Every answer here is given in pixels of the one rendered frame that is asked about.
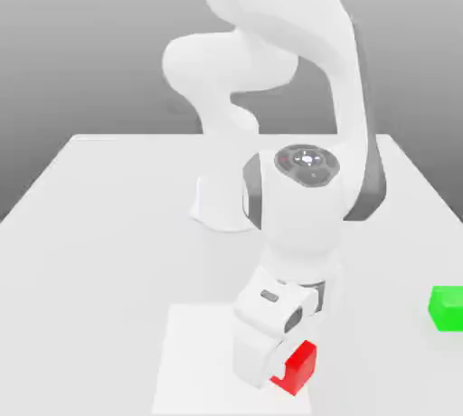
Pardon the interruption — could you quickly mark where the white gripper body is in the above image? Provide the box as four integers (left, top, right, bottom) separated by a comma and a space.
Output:
231, 315, 288, 391

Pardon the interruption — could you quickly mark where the small red cube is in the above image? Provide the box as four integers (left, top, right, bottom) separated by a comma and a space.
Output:
269, 339, 318, 398

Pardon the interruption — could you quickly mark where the small green cube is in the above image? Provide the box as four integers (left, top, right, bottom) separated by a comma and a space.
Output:
427, 285, 463, 333

